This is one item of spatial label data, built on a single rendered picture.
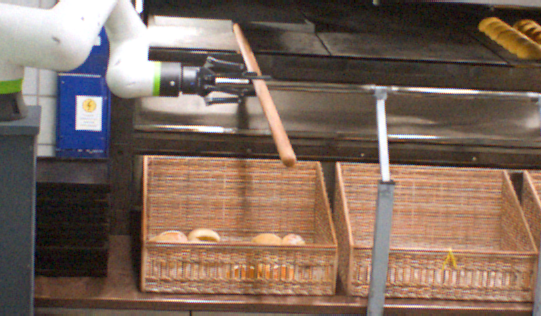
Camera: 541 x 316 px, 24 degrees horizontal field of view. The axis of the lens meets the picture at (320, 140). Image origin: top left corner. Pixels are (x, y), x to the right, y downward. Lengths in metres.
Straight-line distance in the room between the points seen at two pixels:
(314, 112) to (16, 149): 1.38
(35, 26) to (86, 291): 1.06
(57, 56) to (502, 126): 1.79
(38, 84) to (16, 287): 1.14
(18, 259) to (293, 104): 1.34
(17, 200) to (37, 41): 0.37
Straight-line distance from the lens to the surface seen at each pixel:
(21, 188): 2.95
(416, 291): 3.78
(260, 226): 4.06
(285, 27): 4.49
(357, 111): 4.08
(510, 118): 4.19
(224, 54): 4.00
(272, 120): 3.02
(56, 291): 3.68
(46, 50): 2.83
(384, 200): 3.53
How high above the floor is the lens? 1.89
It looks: 14 degrees down
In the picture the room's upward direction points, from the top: 4 degrees clockwise
